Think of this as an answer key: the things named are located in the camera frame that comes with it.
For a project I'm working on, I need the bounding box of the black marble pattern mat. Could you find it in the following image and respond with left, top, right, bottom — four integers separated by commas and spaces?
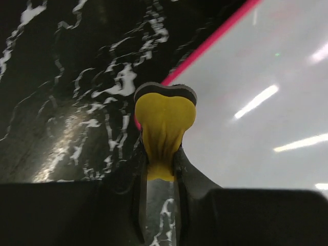
0, 0, 247, 246

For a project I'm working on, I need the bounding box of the pink framed whiteboard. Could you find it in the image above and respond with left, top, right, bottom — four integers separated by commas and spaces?
161, 1, 327, 193

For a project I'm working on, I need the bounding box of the yellow foam whiteboard eraser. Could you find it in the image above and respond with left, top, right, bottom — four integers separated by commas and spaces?
134, 82, 197, 181

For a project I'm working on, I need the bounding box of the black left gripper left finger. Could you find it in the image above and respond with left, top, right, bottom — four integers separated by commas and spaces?
1, 142, 147, 245

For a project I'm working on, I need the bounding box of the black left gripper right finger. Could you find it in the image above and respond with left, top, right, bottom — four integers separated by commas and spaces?
174, 148, 327, 245

